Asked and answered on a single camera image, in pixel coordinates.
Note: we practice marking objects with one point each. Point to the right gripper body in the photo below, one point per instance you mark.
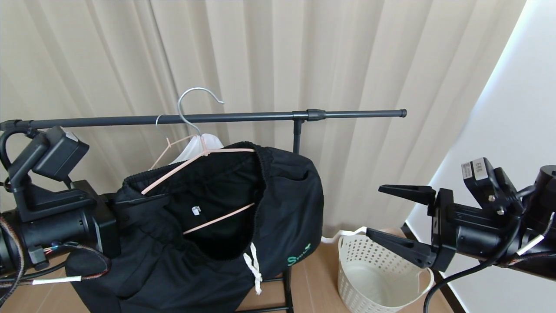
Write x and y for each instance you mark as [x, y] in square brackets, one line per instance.
[469, 234]

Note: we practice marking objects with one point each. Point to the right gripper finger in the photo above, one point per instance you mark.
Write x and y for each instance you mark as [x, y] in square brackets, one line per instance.
[412, 193]
[399, 248]

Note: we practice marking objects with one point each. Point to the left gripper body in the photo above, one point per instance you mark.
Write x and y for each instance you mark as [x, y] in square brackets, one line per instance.
[65, 230]

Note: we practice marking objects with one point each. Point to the pink clothes hanger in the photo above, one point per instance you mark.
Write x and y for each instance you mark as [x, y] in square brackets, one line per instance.
[167, 150]
[204, 152]

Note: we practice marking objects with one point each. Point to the black garment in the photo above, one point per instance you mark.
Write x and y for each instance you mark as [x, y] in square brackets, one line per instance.
[260, 226]

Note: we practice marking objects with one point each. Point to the white printed t-shirt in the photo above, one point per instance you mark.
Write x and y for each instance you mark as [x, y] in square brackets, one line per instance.
[195, 145]

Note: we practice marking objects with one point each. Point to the white laundry basket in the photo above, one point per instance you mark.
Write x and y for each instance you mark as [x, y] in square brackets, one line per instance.
[373, 282]

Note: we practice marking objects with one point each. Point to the black clothes rack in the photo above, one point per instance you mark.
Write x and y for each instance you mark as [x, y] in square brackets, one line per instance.
[239, 116]

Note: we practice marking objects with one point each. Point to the beige curtain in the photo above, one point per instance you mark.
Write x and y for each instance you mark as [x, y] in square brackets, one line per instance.
[304, 52]

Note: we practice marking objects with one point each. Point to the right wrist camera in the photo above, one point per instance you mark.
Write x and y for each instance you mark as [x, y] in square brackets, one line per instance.
[486, 182]

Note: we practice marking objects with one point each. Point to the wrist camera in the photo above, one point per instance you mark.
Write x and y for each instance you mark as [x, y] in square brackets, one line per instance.
[486, 182]
[52, 156]

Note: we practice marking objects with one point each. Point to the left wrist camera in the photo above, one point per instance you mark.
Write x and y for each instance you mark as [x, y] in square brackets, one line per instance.
[52, 156]

